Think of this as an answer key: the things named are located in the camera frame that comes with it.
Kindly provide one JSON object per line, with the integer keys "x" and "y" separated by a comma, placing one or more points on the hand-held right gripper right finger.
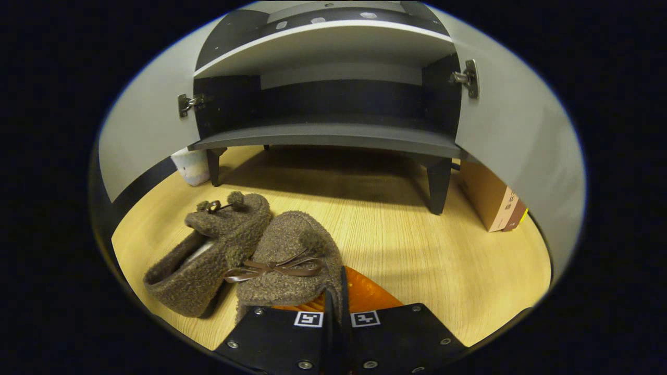
{"x": 345, "y": 299}

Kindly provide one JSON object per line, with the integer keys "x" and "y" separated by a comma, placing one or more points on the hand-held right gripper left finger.
{"x": 271, "y": 338}

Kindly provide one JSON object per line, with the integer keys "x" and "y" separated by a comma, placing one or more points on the brown fuzzy shoe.
{"x": 292, "y": 239}
{"x": 229, "y": 234}

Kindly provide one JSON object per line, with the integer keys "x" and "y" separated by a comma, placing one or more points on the white shoe cabinet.
{"x": 323, "y": 138}

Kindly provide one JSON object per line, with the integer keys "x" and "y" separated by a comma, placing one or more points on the white cabinet door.
{"x": 146, "y": 130}
{"x": 521, "y": 130}

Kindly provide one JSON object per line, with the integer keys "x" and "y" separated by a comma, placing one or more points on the orange white book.
{"x": 484, "y": 192}

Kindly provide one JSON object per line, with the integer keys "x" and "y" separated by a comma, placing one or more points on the white pastel cup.
{"x": 192, "y": 166}

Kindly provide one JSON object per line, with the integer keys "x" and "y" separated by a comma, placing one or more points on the brown book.
{"x": 519, "y": 219}

